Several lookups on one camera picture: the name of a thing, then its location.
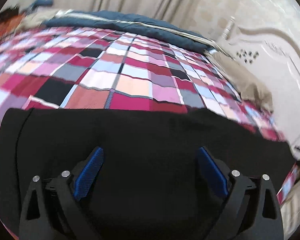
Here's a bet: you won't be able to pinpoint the beige pillow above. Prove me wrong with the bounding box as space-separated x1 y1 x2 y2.
205 51 274 113

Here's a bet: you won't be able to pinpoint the dark blue quilt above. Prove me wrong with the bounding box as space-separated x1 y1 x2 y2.
30 0 218 54

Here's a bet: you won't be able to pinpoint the orange box on nightstand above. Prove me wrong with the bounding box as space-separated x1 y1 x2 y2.
0 15 24 39

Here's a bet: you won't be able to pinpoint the white carved headboard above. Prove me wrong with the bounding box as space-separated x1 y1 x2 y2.
216 17 300 160

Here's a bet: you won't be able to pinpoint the black bag on nightstand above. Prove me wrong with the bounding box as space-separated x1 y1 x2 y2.
0 5 19 23

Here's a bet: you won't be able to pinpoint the plaid bed sheet mattress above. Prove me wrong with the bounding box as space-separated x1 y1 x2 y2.
0 27 286 215

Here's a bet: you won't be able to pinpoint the black pants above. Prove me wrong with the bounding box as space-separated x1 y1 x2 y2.
0 108 294 239

